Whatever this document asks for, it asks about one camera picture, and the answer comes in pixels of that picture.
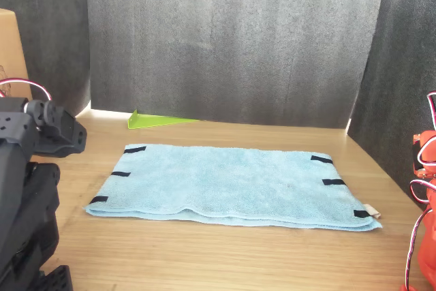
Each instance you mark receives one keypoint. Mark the brown cardboard box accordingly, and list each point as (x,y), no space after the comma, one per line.
(10,49)

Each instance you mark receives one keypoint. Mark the lime green plastic bracket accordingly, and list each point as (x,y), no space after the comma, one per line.
(150,121)

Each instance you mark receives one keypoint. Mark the dark grey foam panel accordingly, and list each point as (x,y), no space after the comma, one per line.
(402,66)
(51,15)

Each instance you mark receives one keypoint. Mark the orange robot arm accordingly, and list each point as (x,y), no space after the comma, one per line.
(430,246)

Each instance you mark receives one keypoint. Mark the light blue towel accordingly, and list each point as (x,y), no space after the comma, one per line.
(221,185)

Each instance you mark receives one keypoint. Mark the black tape strip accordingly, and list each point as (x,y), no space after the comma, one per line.
(333,182)
(134,150)
(321,159)
(361,213)
(98,199)
(121,173)

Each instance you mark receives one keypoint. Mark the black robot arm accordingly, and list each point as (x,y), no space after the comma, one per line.
(20,202)

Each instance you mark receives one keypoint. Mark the light grey foam panel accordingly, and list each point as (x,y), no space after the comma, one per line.
(221,49)

